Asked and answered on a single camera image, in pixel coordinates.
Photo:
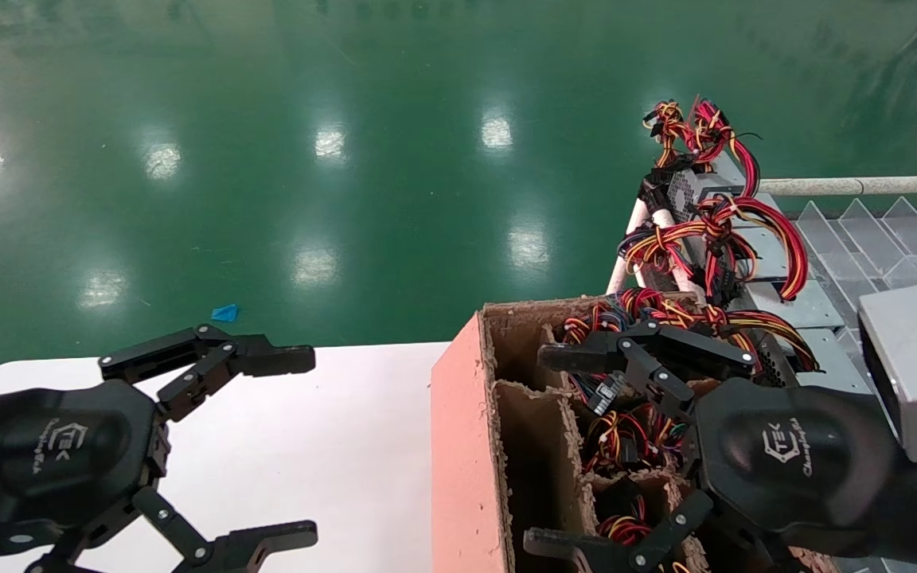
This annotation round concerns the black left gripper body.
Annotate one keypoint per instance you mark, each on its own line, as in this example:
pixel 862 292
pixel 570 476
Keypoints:
pixel 52 461

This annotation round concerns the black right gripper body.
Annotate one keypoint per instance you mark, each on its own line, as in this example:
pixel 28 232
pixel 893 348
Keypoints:
pixel 793 461

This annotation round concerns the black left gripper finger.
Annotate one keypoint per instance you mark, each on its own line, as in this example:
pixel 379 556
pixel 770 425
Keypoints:
pixel 220 354
pixel 267 539

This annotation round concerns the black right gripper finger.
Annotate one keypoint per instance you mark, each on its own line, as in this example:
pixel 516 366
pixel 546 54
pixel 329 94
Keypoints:
pixel 641 346
pixel 586 553

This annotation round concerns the blue scrap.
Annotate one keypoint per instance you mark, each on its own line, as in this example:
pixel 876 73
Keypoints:
pixel 224 313

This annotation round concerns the black pipe joint clamp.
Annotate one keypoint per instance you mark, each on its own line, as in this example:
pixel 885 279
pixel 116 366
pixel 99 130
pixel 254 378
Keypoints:
pixel 653 191

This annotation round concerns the cardboard box with dividers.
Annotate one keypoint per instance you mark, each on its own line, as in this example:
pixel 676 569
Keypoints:
pixel 466 446

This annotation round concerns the clear acrylic divider rack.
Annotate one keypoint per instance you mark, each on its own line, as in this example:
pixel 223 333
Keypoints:
pixel 888 239

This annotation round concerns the long white rack pipe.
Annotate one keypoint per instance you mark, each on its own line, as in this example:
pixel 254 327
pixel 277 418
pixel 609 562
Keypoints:
pixel 864 186

